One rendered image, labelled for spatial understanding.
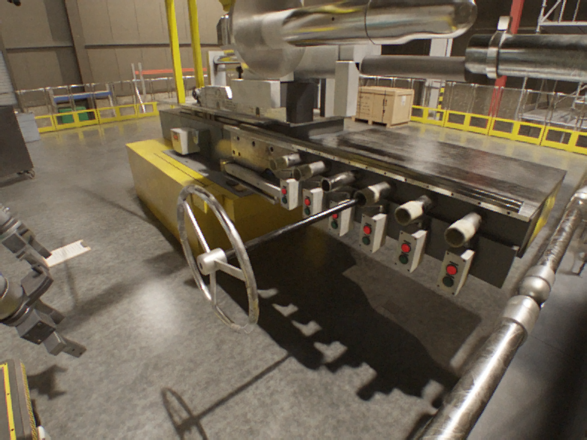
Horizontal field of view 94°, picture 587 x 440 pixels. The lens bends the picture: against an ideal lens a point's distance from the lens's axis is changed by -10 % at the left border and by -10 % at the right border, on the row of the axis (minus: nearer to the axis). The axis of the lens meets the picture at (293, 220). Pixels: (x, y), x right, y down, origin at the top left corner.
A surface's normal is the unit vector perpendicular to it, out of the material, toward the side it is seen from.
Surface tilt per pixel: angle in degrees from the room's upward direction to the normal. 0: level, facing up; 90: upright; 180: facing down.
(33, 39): 90
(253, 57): 90
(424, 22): 109
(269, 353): 0
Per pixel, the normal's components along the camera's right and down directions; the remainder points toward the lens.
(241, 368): 0.00, -0.88
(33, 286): -0.15, -0.62
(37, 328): 0.78, 0.41
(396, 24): -0.42, 0.66
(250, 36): 0.65, 0.36
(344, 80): -0.76, 0.30
